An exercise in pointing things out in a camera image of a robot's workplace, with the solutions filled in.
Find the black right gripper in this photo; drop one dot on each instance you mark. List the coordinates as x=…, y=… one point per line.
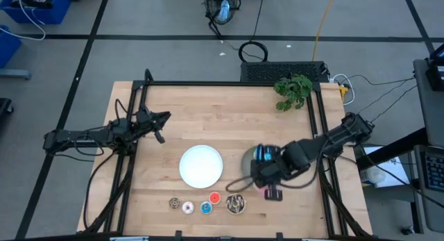
x=270, y=173

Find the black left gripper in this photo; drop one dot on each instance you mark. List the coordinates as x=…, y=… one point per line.
x=147, y=119

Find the large pink frosted donut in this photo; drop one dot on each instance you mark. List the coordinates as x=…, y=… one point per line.
x=260, y=190

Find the large chocolate sprinkled donut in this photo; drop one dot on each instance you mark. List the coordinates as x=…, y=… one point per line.
x=235, y=203

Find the small red frosted donut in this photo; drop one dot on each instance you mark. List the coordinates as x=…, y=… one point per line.
x=214, y=198

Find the small blue sprinkled donut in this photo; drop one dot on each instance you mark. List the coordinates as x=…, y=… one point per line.
x=206, y=207

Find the small chocolate frosted donut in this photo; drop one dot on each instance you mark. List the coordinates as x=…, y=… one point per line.
x=175, y=203

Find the small white frosted donut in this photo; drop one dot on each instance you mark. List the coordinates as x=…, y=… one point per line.
x=187, y=207

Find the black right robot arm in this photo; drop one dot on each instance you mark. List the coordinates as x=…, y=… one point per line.
x=333, y=137

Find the grey round plate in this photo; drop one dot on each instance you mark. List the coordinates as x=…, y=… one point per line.
x=247, y=163

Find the white round plate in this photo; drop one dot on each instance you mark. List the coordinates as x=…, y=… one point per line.
x=201, y=166

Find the green potted plant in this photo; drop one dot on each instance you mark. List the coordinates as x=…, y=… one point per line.
x=293, y=91

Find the black keyboard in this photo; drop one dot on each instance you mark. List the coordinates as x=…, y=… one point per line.
x=281, y=71
x=435, y=171

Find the black floor fan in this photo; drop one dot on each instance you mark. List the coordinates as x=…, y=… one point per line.
x=222, y=6

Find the blue plastic bin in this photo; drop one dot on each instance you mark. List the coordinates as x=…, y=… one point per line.
x=8, y=46
x=41, y=10

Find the grey side desk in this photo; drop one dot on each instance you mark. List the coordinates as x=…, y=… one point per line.
x=430, y=102

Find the black aluminium table frame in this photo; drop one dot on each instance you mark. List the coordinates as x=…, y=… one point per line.
x=222, y=83

